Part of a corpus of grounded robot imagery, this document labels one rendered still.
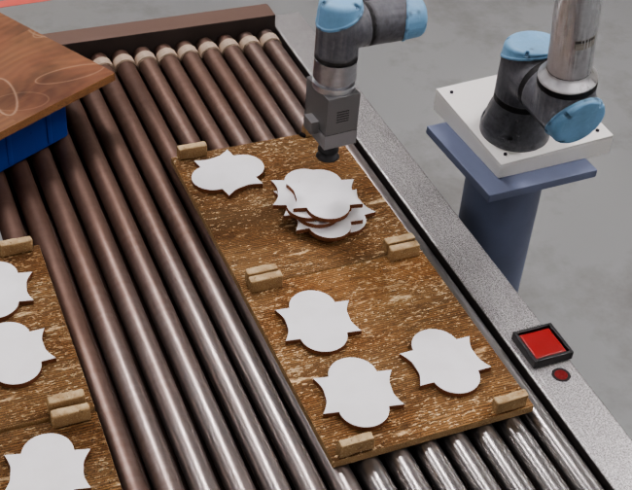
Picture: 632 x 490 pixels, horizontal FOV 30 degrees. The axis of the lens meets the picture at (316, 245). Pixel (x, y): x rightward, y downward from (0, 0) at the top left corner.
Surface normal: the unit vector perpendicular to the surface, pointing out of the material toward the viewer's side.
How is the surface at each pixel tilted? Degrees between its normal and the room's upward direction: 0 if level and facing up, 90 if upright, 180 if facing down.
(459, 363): 0
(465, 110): 4
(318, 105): 90
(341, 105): 90
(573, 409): 0
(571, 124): 101
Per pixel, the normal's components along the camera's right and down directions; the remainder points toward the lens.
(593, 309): 0.07, -0.77
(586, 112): 0.40, 0.73
